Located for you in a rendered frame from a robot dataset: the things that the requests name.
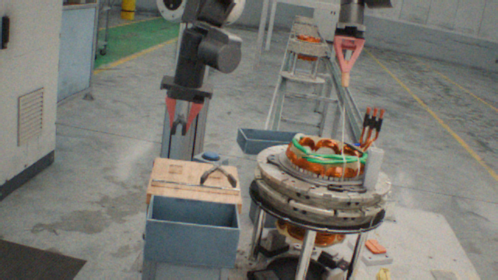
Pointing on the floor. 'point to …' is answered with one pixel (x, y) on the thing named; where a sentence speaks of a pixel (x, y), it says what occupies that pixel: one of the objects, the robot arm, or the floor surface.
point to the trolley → (105, 29)
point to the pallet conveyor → (318, 100)
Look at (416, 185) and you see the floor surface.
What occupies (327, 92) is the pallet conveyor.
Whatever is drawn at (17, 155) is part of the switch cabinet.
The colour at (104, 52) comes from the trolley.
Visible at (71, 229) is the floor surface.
